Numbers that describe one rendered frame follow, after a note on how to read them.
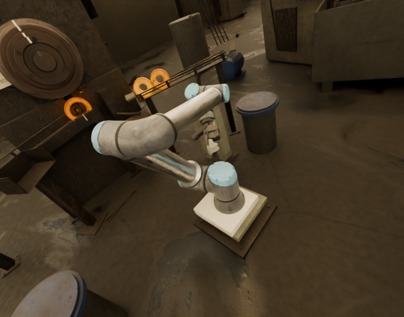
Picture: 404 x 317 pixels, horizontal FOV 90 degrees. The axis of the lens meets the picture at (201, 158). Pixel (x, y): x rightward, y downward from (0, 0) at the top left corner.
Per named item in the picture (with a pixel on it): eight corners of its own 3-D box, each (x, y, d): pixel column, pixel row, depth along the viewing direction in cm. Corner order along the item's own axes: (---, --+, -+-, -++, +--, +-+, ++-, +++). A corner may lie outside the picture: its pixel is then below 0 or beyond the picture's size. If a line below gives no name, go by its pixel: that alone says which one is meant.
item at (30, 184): (71, 240, 159) (-15, 180, 115) (90, 212, 178) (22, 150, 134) (91, 241, 153) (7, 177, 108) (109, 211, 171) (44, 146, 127)
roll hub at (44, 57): (39, 92, 132) (0, 46, 115) (78, 73, 144) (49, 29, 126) (39, 92, 129) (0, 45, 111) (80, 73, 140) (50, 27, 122)
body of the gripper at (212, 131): (218, 136, 109) (215, 116, 113) (203, 139, 111) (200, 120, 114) (220, 141, 116) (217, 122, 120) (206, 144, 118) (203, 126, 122)
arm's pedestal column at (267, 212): (277, 206, 130) (276, 199, 125) (243, 259, 112) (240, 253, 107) (227, 184, 155) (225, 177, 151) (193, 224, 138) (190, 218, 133)
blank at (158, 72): (146, 73, 163) (146, 75, 160) (163, 65, 161) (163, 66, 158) (156, 90, 173) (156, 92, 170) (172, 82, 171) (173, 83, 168)
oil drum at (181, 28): (179, 74, 417) (161, 25, 362) (198, 62, 441) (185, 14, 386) (198, 75, 377) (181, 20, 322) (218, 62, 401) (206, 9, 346)
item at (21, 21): (34, 109, 141) (-33, 35, 112) (94, 80, 160) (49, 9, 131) (34, 111, 137) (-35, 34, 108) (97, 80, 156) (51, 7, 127)
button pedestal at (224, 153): (210, 162, 181) (188, 99, 143) (227, 146, 190) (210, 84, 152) (223, 168, 170) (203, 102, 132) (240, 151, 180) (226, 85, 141)
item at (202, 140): (202, 156, 191) (183, 107, 159) (210, 149, 196) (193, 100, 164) (210, 160, 183) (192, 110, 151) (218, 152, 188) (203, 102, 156)
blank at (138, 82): (129, 82, 165) (129, 83, 162) (146, 73, 163) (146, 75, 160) (140, 99, 174) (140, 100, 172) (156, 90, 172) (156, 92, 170)
